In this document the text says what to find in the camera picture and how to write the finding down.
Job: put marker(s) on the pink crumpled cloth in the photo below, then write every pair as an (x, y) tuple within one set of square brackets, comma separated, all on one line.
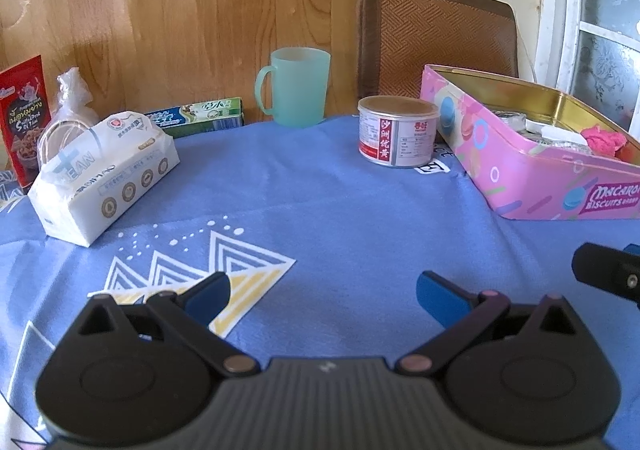
[(602, 140)]

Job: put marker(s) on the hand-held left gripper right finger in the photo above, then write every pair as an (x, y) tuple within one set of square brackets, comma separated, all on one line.
[(437, 297)]

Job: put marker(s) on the brown woven chair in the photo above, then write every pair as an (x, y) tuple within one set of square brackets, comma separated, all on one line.
[(435, 34)]

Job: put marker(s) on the silver foil packet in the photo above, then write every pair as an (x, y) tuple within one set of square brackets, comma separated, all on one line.
[(511, 122)]

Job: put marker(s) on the white paper packet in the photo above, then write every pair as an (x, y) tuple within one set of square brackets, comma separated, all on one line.
[(557, 133)]

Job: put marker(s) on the clear plastic bag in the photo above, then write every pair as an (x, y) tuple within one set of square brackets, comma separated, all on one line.
[(72, 102)]

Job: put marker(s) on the green plastic mug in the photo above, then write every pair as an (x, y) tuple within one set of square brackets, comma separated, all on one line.
[(300, 89)]

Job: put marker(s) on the white tissue pack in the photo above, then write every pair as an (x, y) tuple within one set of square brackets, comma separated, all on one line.
[(100, 180)]

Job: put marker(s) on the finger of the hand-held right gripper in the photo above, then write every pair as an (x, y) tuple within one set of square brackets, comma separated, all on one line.
[(607, 270)]

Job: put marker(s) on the green toothpaste box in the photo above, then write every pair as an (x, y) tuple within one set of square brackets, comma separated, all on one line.
[(200, 117)]

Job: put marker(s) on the red and white can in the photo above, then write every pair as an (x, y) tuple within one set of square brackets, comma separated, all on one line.
[(395, 134)]

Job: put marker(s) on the pink biscuit tin box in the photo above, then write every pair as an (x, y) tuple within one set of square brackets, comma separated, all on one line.
[(510, 164)]

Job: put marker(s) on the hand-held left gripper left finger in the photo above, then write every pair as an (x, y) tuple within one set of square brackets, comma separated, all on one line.
[(210, 296)]

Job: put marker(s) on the blue patterned tablecloth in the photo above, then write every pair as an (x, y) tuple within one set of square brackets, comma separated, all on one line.
[(325, 210)]

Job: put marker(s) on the white framed window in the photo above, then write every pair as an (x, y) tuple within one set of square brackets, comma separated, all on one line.
[(600, 29)]

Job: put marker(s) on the red snack box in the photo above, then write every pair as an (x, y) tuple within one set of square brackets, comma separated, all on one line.
[(25, 129)]

